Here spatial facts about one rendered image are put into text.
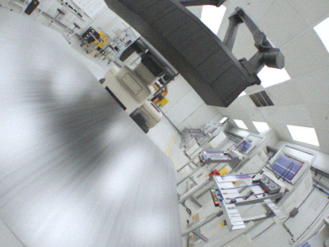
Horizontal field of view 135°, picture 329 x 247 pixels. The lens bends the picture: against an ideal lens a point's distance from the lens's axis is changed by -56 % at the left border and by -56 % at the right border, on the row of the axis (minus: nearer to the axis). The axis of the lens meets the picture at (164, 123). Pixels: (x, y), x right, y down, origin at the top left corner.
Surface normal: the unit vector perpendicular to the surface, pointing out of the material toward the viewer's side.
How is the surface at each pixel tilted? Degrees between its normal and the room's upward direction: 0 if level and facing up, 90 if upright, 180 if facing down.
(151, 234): 0
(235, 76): 88
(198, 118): 90
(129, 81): 98
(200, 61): 88
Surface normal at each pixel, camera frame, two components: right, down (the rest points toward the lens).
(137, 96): -0.11, 0.27
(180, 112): -0.11, 0.04
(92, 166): 0.74, -0.66
